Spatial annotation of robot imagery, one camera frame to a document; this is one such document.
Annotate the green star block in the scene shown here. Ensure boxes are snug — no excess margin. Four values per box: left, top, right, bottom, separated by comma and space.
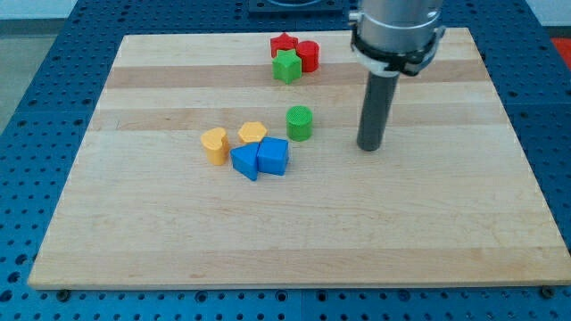
272, 49, 302, 84

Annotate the blue pentagon block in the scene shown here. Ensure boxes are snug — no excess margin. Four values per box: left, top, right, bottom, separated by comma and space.
257, 137, 289, 176

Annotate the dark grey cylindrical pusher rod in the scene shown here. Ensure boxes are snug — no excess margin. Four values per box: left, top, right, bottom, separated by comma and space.
357, 73, 399, 152

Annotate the light wooden board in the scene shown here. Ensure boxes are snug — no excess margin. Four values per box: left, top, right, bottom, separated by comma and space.
29, 28, 570, 290

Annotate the red star block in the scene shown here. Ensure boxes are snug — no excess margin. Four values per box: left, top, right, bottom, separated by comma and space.
269, 32, 298, 58

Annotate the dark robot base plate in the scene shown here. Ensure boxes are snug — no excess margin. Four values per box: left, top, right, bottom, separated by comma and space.
247, 0, 343, 13

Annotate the blue triangle block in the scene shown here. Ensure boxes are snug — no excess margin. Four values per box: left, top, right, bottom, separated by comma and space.
230, 143, 260, 181

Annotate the yellow hexagon block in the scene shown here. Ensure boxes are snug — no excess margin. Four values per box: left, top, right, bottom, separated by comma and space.
237, 121, 268, 144

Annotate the yellow heart block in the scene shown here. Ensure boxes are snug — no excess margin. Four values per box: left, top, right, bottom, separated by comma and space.
201, 128, 229, 166

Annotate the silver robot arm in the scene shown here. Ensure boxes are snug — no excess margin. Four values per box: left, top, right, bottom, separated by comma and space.
349, 0, 445, 152

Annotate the green cylinder block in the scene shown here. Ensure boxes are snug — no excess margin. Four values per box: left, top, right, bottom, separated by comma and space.
285, 105, 313, 142

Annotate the red cylinder block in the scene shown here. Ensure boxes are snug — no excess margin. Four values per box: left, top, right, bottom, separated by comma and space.
295, 40, 320, 73

